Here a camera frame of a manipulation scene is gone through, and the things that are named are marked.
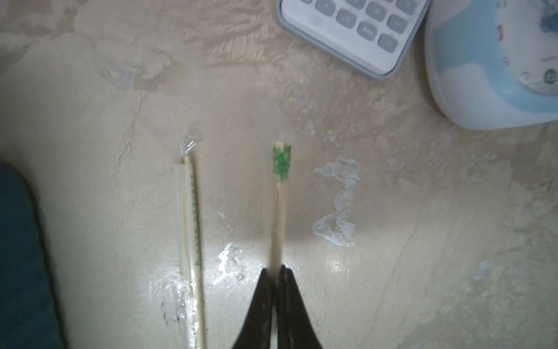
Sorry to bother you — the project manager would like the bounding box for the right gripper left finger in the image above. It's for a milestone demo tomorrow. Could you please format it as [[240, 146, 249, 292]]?
[[232, 268, 275, 349]]

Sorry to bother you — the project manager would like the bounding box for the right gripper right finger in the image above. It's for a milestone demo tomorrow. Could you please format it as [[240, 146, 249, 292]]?
[[276, 266, 323, 349]]

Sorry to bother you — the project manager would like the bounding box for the plain chopsticks pair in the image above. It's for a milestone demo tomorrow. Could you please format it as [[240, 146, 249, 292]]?
[[174, 136, 206, 348]]

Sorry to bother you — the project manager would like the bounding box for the green panda chopsticks pair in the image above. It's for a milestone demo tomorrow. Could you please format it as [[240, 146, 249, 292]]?
[[270, 141, 292, 279]]

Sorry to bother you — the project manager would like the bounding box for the teal plastic storage tray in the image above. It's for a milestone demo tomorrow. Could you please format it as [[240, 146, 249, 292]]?
[[1, 161, 65, 348]]

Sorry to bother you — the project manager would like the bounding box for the white grey calculator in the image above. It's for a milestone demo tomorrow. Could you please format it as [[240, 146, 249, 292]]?
[[277, 0, 431, 79]]

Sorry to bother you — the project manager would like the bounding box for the white blue round clock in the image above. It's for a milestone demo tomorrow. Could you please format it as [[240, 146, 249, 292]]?
[[424, 1, 557, 130]]

